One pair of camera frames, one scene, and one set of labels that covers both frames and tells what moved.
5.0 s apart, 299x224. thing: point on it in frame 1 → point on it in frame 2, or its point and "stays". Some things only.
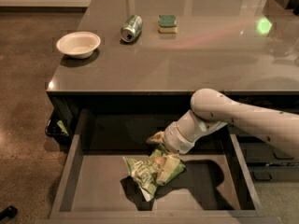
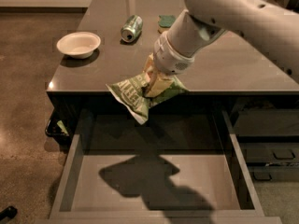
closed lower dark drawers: [268, 163] stays
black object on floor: [10, 211] stays
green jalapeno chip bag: [146, 171] → [131, 92]
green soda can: [132, 28] stays
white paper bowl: [78, 44] stays
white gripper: [171, 138] → [168, 59]
